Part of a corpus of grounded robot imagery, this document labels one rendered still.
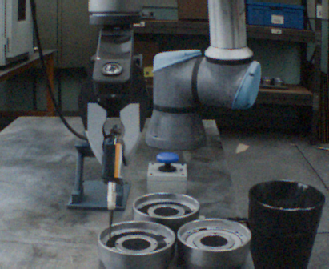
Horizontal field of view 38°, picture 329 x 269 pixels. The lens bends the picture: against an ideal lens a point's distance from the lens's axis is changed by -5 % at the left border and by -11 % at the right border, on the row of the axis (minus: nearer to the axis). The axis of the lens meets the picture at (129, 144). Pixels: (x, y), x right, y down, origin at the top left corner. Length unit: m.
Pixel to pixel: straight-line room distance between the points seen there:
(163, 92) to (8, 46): 1.80
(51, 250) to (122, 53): 0.30
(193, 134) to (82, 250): 0.58
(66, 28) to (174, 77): 3.40
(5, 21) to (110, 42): 2.28
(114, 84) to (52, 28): 3.99
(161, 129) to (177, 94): 0.09
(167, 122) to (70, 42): 3.39
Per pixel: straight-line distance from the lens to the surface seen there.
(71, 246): 0.75
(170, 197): 0.84
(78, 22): 4.53
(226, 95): 1.16
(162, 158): 0.92
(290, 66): 4.84
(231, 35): 1.13
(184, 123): 1.21
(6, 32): 2.91
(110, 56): 0.64
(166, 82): 1.20
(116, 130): 0.73
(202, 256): 0.66
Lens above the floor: 1.15
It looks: 16 degrees down
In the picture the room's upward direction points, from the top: straight up
